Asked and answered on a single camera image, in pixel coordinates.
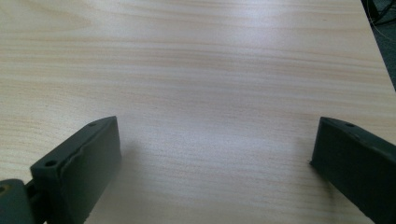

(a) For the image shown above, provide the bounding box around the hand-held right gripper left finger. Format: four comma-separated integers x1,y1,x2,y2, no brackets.
30,116,122,224

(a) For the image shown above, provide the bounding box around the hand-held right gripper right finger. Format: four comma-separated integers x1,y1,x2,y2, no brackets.
309,116,396,224

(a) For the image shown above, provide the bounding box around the black metal stand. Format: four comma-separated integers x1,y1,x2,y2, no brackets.
361,0,396,26

